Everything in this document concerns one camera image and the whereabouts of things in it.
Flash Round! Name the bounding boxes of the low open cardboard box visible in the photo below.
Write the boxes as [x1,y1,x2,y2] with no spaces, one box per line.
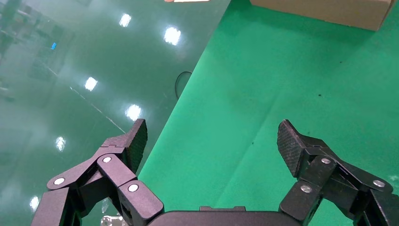
[249,0,397,32]

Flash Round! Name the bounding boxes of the thin black cable loop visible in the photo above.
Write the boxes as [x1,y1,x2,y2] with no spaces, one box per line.
[174,71,193,100]

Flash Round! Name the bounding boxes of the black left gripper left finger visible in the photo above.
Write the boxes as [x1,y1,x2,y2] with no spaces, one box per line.
[30,118,165,226]

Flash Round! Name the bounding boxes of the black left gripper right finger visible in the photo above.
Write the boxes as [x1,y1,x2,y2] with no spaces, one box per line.
[277,119,399,226]

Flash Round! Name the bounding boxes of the green table cloth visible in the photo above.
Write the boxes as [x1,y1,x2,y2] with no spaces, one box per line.
[137,0,399,216]

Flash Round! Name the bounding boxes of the metal table clamp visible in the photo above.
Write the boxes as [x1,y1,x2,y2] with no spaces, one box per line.
[99,214,125,226]

